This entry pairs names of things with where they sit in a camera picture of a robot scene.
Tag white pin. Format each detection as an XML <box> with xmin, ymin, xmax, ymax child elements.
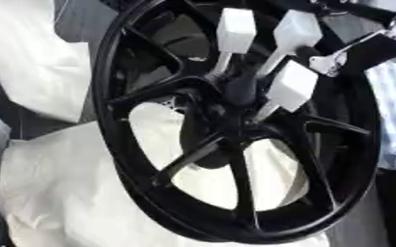
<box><xmin>253</xmin><ymin>9</ymin><xmax>325</xmax><ymax>80</ymax></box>
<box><xmin>248</xmin><ymin>59</ymin><xmax>320</xmax><ymax>125</ymax></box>
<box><xmin>206</xmin><ymin>7</ymin><xmax>259</xmax><ymax>81</ymax></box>

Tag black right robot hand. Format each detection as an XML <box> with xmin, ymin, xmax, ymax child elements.
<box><xmin>294</xmin><ymin>0</ymin><xmax>396</xmax><ymax>79</ymax></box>

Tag black spoked wheel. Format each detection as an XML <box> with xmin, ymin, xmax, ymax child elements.
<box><xmin>90</xmin><ymin>0</ymin><xmax>384</xmax><ymax>245</ymax></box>

